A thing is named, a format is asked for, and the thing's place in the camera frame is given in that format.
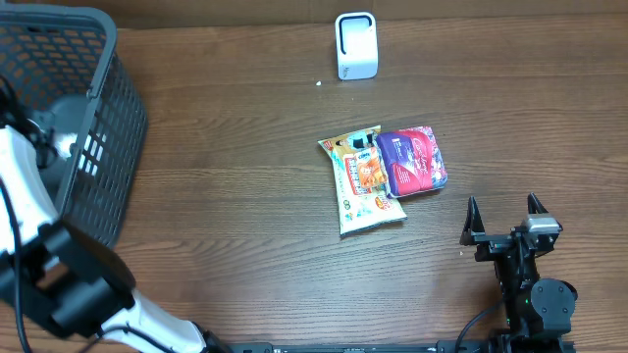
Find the purple red pad pack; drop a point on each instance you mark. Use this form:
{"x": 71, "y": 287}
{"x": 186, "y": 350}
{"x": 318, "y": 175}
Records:
{"x": 413, "y": 161}

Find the white barcode scanner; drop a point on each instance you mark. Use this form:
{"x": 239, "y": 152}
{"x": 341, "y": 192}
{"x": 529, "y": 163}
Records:
{"x": 357, "y": 46}

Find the yellow snack packet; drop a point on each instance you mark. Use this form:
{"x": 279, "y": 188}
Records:
{"x": 359, "y": 208}

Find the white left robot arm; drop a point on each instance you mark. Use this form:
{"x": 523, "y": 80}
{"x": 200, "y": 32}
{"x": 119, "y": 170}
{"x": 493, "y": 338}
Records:
{"x": 63, "y": 280}

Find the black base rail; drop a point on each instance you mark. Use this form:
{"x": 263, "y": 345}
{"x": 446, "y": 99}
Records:
{"x": 442, "y": 346}

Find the dark grey plastic basket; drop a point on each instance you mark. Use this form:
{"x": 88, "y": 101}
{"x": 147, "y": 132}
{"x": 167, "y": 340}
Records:
{"x": 60, "y": 67}

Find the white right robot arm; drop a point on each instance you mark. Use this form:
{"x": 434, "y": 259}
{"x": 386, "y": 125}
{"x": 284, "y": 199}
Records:
{"x": 538, "y": 310}

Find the orange Kleenex tissue pack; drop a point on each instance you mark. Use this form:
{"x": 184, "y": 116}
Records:
{"x": 370, "y": 168}

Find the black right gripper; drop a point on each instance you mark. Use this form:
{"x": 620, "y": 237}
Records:
{"x": 492, "y": 243}

